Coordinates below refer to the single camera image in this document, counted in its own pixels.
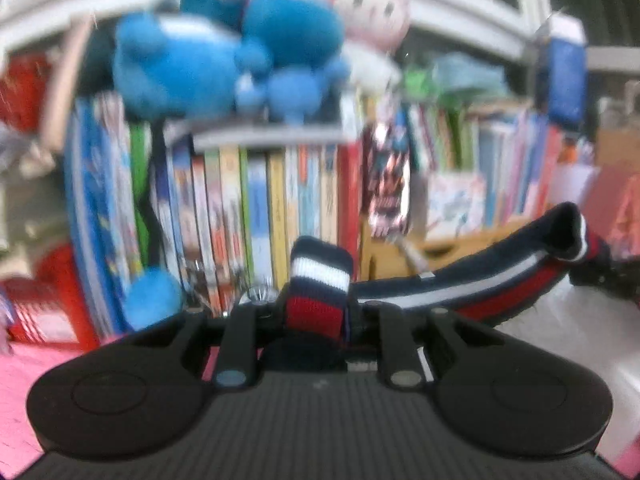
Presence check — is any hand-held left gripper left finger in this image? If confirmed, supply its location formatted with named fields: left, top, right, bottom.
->
left=134, top=295, right=290, bottom=392

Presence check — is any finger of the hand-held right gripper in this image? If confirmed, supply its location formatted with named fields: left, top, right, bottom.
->
left=572, top=255, right=640, bottom=306

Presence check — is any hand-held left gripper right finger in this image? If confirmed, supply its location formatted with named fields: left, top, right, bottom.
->
left=347, top=300, right=506, bottom=391

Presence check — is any navy and white jacket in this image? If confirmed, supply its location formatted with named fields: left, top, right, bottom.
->
left=260, top=201, right=640, bottom=461

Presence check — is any blue plush ball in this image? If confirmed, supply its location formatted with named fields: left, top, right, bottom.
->
left=122, top=267, right=183, bottom=331

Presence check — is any wooden drawer organizer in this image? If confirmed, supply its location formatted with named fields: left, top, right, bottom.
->
left=360, top=215, right=531, bottom=281

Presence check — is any row of children's storybooks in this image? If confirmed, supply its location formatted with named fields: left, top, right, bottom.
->
left=65, top=95, right=366, bottom=336

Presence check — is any row of pastel spine books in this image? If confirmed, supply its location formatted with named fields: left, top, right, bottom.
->
left=475, top=110, right=566, bottom=226

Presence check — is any white box with colourful print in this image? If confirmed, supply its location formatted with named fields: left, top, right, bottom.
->
left=425, top=172, right=488, bottom=241

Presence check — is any smartphone with lit screen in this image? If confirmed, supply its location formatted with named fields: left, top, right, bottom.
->
left=362, top=120, right=413, bottom=238

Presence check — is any large red plastic basket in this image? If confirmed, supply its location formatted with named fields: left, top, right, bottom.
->
left=0, top=245, right=101, bottom=353

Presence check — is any row of thin green-shelf books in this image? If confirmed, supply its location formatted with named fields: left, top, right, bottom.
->
left=380, top=95, right=481, bottom=176

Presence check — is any blue cardboard box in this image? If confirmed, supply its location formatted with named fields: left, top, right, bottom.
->
left=537, top=15, right=588, bottom=126

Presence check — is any stack of teal folders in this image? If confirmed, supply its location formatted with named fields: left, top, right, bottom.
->
left=432, top=55, right=511, bottom=106

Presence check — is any blue plush toy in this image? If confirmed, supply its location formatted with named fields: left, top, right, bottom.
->
left=112, top=12, right=241, bottom=121
left=180, top=0, right=351, bottom=123

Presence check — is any small red plastic basket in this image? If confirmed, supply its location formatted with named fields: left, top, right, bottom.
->
left=0, top=52, right=56, bottom=131

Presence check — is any pink and white plush toy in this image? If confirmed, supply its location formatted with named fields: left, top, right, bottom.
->
left=325, top=0, right=411, bottom=96

